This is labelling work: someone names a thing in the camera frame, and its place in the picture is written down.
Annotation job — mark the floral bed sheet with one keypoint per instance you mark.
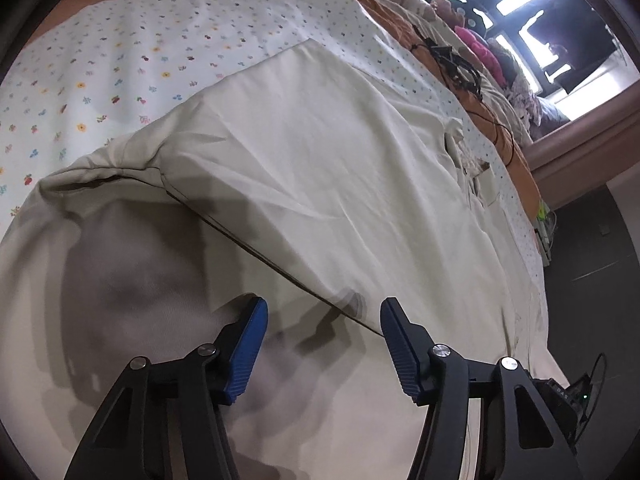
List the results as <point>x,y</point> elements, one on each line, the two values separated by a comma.
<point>130,55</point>

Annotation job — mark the pile of colourful clothes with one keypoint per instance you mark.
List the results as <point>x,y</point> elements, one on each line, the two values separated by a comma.
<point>495,60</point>

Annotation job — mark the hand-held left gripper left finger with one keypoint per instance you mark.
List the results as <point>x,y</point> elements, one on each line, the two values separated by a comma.
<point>247,347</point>

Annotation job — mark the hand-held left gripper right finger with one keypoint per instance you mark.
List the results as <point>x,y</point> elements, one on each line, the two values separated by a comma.
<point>397,347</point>

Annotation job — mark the cream pants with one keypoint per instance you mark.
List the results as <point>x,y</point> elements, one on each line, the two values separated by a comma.
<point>320,185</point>

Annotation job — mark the neon green item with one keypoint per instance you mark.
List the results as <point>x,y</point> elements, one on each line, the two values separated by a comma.
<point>542,215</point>

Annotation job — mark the pinkish window sill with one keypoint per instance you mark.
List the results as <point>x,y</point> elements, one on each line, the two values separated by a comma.
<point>580,150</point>

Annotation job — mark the orange blanket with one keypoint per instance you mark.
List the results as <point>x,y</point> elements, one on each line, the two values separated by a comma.
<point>395,7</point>

